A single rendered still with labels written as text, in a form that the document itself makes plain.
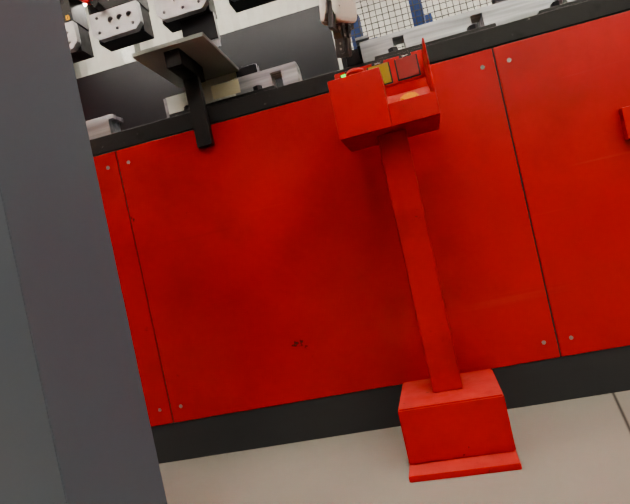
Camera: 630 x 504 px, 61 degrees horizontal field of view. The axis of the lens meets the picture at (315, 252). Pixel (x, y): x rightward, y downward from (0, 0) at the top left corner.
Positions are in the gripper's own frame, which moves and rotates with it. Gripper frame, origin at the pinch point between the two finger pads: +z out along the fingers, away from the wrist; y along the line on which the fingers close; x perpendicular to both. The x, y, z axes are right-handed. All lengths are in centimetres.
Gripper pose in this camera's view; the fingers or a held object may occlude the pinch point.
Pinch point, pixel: (343, 48)
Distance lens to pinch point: 130.6
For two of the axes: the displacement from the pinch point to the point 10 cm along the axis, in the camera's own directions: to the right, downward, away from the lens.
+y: -4.9, 3.2, -8.1
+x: 8.7, 0.4, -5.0
